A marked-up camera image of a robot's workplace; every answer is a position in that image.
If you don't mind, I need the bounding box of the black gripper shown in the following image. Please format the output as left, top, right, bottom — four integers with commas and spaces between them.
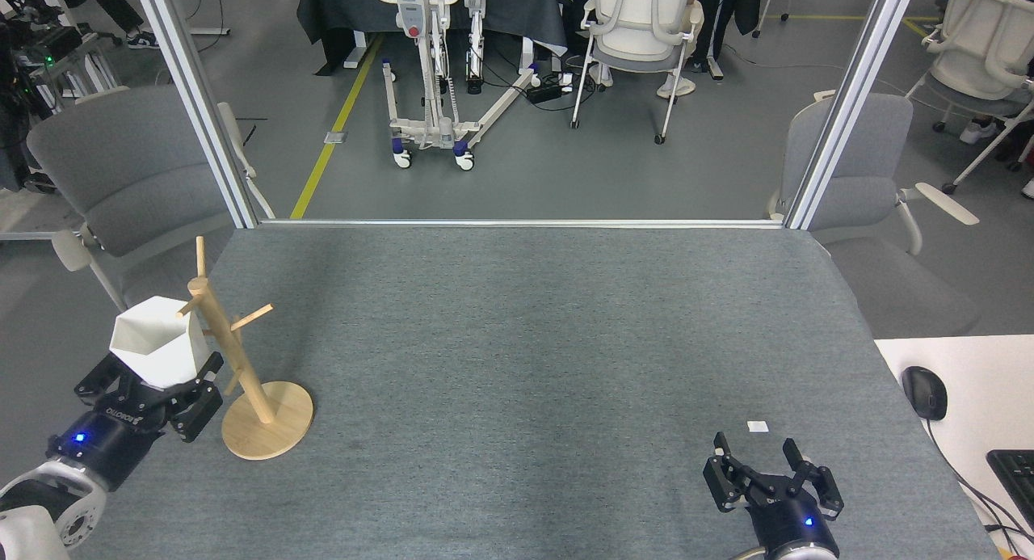
703, 432, 845, 557
47, 352, 225, 492

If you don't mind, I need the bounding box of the white hexagonal cup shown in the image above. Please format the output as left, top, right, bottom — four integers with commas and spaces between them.
109, 297, 212, 389

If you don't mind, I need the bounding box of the wooden cup rack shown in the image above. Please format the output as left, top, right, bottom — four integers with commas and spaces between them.
176, 237, 314, 461

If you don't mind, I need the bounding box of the black equipment rack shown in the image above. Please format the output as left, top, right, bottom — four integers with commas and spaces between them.
0, 0, 122, 193

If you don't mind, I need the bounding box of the black computer mouse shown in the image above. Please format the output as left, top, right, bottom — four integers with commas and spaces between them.
902, 366, 948, 421

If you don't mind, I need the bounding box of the grey fabric chair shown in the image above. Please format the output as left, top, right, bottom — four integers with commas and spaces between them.
767, 91, 982, 339
27, 86, 275, 363

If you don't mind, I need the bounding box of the white desk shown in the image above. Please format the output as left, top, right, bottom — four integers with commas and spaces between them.
875, 335, 1034, 560

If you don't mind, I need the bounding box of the black keyboard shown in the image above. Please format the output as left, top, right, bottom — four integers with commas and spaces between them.
986, 449, 1034, 528

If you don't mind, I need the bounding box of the person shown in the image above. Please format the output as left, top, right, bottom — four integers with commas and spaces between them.
48, 0, 161, 50

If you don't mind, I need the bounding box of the white stand on wheels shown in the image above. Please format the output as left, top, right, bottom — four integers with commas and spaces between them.
365, 0, 542, 171

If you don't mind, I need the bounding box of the dark cloth covered table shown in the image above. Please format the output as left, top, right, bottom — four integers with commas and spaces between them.
296, 0, 566, 76

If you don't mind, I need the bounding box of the black power strip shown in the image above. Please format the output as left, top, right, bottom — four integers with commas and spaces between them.
527, 74, 576, 104

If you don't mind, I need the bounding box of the white mesh office chair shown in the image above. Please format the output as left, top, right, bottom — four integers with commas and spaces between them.
905, 0, 1034, 196
570, 0, 705, 145

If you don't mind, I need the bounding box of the black mouse cable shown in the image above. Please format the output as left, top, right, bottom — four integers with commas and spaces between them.
925, 419, 1034, 545

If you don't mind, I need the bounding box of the silver frame post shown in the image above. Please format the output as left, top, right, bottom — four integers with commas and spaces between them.
129, 0, 261, 229
784, 0, 922, 231

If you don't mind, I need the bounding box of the silver table edge rail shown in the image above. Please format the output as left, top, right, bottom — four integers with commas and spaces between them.
258, 218, 788, 229

